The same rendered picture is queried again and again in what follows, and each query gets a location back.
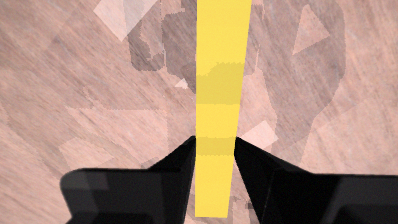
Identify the yellow bar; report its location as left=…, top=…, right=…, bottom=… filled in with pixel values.
left=195, top=0, right=252, bottom=218

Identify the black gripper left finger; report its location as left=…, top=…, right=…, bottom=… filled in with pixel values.
left=59, top=135, right=196, bottom=224

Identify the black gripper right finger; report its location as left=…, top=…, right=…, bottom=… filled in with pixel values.
left=234, top=136, right=398, bottom=224

